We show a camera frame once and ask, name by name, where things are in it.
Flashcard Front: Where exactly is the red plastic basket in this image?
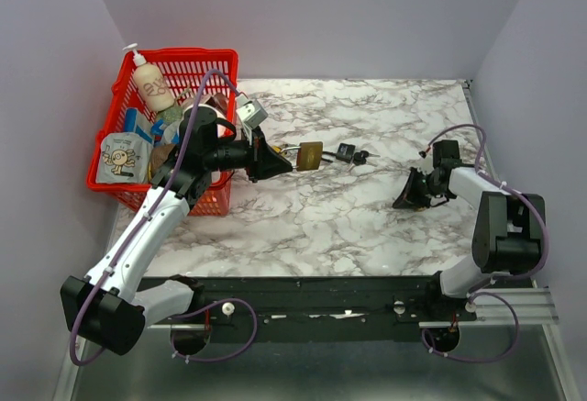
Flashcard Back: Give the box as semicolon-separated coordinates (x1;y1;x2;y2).
86;44;238;211

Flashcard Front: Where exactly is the black padlock with keys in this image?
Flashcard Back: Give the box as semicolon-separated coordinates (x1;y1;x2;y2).
323;143;378;166

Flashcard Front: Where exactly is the purple cable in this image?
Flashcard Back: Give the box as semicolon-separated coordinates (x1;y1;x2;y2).
419;124;549;363
68;69;258;366

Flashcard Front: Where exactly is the cream pump lotion bottle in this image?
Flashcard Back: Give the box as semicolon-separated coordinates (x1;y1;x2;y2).
123;43;175;113

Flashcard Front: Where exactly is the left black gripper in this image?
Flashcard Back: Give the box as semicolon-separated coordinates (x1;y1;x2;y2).
204;124;294;183

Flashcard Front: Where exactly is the white toilet paper roll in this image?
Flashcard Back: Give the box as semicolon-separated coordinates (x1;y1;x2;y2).
183;103;230;139

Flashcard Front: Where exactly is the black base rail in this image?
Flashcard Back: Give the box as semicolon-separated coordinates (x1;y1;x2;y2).
137;274;537;345

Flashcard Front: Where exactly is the blue packet in basket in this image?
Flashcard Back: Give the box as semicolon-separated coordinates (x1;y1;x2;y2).
123;107;154;144

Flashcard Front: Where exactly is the grey cartoon pouch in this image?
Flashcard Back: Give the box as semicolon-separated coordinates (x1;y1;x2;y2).
95;132;153;184

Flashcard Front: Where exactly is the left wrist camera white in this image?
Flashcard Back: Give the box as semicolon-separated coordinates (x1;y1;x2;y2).
236;93;268;131

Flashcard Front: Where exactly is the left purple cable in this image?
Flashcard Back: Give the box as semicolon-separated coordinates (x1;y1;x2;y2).
68;69;258;366

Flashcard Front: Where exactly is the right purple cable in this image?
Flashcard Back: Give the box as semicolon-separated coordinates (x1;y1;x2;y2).
419;124;549;363

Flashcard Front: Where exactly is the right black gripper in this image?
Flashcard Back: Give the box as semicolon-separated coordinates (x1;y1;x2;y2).
393;166;446;209

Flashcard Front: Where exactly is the large brass padlock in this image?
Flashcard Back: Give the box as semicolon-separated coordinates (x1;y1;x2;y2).
279;141;324;172

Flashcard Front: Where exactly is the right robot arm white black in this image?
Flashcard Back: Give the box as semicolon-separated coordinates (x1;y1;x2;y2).
393;139;548;320

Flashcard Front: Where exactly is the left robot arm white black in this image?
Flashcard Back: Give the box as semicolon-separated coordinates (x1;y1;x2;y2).
60;101;293;355

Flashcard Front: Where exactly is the brown round wicker item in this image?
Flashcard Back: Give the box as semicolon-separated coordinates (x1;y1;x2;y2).
148;144;176;180

